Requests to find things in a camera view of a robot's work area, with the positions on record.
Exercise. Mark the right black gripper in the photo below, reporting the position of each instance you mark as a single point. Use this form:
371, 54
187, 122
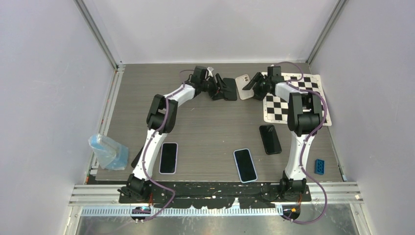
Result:
259, 95

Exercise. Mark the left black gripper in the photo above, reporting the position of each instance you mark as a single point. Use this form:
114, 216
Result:
214, 94

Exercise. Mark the black smartphone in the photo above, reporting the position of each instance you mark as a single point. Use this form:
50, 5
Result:
230, 94

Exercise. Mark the beige phone case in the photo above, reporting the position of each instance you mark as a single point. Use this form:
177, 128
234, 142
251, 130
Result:
241, 82

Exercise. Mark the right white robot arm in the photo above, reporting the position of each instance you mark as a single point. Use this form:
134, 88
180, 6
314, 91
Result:
305, 117

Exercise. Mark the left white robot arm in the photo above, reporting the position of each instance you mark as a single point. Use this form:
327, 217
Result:
161, 120

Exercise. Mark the phone in black case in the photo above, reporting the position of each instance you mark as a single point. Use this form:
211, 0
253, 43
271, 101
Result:
270, 139

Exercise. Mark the phone in light-blue case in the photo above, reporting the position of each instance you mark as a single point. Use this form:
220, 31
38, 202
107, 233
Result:
245, 166

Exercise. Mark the phone in lilac case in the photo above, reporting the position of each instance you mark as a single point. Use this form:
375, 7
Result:
168, 160

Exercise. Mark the black phone bare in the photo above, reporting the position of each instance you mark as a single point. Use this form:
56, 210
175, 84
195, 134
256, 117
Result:
137, 158

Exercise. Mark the blue toy brick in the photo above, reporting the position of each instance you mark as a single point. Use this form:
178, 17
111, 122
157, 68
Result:
319, 167

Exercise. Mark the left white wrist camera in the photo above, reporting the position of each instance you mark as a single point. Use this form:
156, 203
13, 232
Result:
210, 72

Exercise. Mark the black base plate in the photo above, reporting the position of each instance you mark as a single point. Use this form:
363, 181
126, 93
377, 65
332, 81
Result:
213, 195

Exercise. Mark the aluminium front rail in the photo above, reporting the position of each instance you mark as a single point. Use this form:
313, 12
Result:
103, 200

